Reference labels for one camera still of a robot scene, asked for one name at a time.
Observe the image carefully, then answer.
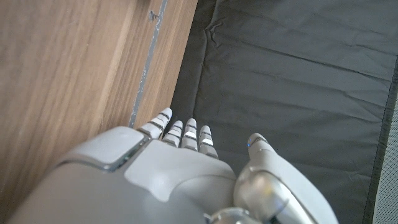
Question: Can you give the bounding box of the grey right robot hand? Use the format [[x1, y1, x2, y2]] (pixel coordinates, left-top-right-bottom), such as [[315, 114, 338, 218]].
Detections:
[[6, 107, 340, 224]]

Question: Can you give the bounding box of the grey tape outline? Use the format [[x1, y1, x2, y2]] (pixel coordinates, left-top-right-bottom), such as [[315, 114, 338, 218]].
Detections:
[[128, 0, 169, 128]]

